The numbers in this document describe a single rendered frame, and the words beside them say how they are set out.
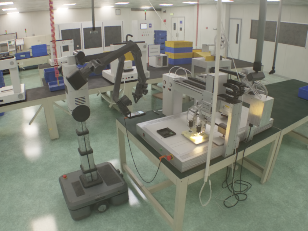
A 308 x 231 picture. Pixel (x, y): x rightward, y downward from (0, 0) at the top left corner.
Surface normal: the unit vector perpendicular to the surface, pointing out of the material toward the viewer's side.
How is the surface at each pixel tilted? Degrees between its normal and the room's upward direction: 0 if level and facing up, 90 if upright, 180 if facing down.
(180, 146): 0
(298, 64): 90
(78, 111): 90
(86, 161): 90
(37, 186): 0
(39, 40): 68
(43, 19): 90
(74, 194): 0
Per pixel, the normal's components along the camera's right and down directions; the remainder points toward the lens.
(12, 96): 0.51, 0.35
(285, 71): -0.86, 0.21
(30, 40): 0.47, -0.03
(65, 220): 0.00, -0.91
